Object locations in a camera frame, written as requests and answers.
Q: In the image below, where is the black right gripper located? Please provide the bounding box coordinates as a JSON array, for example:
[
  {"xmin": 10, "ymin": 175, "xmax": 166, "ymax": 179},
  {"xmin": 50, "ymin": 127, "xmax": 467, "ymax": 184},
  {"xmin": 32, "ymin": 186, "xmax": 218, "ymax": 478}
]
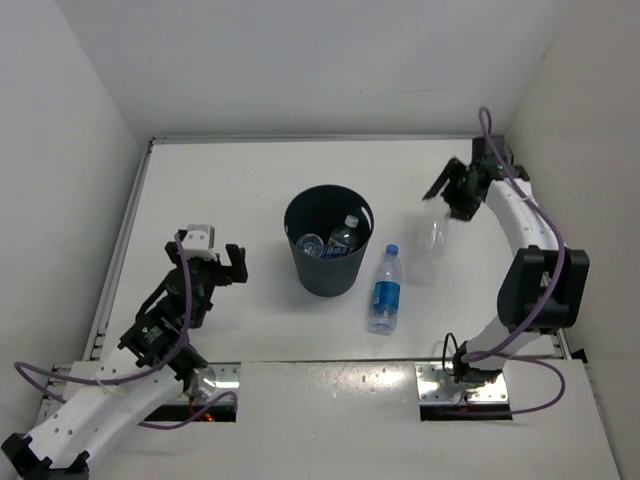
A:
[{"xmin": 425, "ymin": 158, "xmax": 481, "ymax": 222}]

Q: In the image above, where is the clear unlabelled plastic bottle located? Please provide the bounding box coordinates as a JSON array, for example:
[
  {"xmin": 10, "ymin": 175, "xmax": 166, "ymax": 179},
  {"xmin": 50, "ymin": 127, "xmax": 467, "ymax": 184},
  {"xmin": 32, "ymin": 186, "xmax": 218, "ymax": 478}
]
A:
[{"xmin": 419, "ymin": 199, "xmax": 449, "ymax": 259}]

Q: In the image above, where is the small blue-label plastic bottle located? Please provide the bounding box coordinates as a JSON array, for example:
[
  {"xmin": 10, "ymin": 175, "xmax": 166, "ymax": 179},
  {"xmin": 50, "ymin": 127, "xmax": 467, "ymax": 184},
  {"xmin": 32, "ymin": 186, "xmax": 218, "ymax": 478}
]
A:
[{"xmin": 296, "ymin": 233, "xmax": 325, "ymax": 258}]

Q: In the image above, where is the blue-cap blue-label water bottle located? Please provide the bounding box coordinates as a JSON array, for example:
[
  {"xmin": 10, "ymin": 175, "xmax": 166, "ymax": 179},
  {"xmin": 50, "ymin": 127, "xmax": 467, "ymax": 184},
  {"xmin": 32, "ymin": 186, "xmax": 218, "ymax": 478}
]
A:
[{"xmin": 369, "ymin": 244, "xmax": 402, "ymax": 336}]

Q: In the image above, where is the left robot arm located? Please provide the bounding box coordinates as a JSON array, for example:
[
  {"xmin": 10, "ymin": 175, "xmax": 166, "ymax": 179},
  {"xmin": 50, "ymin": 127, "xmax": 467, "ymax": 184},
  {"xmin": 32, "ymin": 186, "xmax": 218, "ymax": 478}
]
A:
[{"xmin": 1, "ymin": 239, "xmax": 248, "ymax": 479}]

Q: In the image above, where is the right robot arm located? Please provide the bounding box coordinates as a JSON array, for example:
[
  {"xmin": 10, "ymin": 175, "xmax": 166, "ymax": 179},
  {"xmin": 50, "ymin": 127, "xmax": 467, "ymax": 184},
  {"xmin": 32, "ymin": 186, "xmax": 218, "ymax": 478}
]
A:
[{"xmin": 423, "ymin": 136, "xmax": 590, "ymax": 384}]

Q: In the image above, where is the dark grey waste bin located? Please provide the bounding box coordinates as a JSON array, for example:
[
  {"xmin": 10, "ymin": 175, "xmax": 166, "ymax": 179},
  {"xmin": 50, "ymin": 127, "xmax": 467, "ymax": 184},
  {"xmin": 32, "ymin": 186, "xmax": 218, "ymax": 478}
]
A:
[{"xmin": 284, "ymin": 185, "xmax": 374, "ymax": 297}]

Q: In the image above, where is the dark-label bottle in bin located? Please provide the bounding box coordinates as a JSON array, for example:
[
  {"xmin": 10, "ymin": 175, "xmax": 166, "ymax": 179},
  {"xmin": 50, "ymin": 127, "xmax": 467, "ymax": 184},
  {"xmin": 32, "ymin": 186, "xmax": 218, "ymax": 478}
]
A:
[{"xmin": 322, "ymin": 215, "xmax": 360, "ymax": 259}]

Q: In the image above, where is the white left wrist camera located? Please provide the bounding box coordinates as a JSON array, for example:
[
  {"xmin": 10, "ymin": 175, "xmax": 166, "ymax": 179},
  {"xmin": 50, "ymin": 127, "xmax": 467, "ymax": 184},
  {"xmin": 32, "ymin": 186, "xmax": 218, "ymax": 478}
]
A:
[{"xmin": 181, "ymin": 224, "xmax": 219, "ymax": 262}]

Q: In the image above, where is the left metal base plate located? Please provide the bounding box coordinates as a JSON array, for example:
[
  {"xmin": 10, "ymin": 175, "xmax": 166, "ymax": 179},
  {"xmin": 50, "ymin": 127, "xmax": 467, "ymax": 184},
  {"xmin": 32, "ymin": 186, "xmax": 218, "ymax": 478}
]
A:
[{"xmin": 187, "ymin": 363, "xmax": 241, "ymax": 406}]

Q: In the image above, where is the metal base plate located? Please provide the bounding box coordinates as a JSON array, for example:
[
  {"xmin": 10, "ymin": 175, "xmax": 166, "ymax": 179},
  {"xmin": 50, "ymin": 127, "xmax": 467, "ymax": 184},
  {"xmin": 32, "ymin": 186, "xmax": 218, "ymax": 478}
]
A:
[
  {"xmin": 414, "ymin": 361, "xmax": 509, "ymax": 407},
  {"xmin": 187, "ymin": 363, "xmax": 241, "ymax": 406}
]

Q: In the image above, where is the left aluminium frame rail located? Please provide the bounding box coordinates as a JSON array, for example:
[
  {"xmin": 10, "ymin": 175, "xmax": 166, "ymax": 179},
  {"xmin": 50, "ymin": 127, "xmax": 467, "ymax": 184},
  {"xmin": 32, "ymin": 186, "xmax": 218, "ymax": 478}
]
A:
[{"xmin": 14, "ymin": 137, "xmax": 156, "ymax": 480}]

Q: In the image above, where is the aluminium table edge rail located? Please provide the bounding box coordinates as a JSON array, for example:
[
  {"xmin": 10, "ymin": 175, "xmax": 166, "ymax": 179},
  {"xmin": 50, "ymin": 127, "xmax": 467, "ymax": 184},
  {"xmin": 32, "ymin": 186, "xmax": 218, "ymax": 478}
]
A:
[{"xmin": 492, "ymin": 137, "xmax": 571, "ymax": 359}]

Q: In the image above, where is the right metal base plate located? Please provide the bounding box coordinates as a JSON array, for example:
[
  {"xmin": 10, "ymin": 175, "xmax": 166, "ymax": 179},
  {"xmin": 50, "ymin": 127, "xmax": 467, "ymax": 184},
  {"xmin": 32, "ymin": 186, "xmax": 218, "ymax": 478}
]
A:
[{"xmin": 414, "ymin": 361, "xmax": 509, "ymax": 407}]

